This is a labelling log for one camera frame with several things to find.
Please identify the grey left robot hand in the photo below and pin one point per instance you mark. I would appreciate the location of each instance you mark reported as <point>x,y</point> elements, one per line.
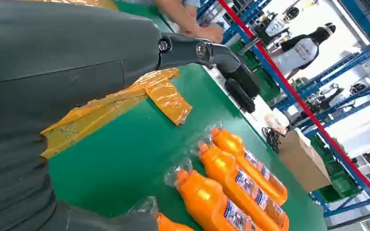
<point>60,47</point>

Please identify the orange detergent bottle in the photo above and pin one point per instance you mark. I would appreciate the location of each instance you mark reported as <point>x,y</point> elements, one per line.
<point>204,204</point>
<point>169,226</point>
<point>236,146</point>
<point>229,172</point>

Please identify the yellow plastic sheet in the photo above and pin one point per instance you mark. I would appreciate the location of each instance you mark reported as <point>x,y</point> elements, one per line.
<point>166,95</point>

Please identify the person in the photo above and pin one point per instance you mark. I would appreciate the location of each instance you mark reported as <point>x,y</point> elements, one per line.
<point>178,16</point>

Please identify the green table mat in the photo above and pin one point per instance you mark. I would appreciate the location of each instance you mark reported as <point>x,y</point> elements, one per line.
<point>124,159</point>

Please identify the black carry case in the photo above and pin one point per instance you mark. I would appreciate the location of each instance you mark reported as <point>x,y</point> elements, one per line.
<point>247,83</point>

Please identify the white table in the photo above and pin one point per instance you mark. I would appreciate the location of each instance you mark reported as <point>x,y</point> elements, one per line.
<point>258,114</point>

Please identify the white and black humanoid robot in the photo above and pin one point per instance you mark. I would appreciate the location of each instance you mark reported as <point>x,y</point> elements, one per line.
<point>300,52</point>

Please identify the red pole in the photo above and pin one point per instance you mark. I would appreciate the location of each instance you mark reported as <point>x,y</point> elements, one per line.
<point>300,99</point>

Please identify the brown cardboard box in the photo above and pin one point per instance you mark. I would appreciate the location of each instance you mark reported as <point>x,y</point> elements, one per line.
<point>300,162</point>

